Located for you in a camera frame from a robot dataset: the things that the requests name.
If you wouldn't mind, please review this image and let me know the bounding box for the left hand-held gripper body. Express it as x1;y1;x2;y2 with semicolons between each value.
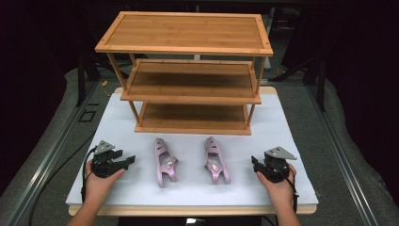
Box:
90;139;125;179

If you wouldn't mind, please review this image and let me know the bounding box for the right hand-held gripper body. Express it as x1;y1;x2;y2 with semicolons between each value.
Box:
255;146;298;185

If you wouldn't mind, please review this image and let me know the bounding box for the pink sandal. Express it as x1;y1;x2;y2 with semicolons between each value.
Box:
153;137;180;189
203;136;231;186

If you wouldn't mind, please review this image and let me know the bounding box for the wooden three-tier shoe rack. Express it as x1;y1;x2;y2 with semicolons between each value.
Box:
94;10;274;137

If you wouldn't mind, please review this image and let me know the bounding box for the person's left hand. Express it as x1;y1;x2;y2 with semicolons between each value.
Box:
85;159;126;205

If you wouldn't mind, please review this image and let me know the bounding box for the person's right hand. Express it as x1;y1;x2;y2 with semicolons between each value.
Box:
256;163;297;211

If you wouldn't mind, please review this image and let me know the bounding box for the white table mat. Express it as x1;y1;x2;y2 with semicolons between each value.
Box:
65;92;320;207

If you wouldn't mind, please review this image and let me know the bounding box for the small yellow object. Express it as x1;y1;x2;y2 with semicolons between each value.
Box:
101;80;113;98

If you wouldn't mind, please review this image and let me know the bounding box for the black metal stand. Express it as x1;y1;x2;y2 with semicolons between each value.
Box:
75;55;104;107
270;55;328;112

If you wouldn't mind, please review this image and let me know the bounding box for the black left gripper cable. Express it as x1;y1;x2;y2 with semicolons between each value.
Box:
80;146;98;203

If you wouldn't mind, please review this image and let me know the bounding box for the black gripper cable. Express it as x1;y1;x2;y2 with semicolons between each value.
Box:
80;146;98;203
281;163;300;215

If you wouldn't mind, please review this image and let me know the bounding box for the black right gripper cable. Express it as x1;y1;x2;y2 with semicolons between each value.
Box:
281;163;300;215

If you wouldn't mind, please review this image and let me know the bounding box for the black cable on floor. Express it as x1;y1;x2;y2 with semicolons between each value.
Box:
27;133;97;226

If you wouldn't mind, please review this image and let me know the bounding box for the grey metal floor rail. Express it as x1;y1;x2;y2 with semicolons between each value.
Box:
6;80;100;226
304;84;379;226

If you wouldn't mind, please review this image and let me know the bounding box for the white post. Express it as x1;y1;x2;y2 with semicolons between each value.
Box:
263;8;277;72

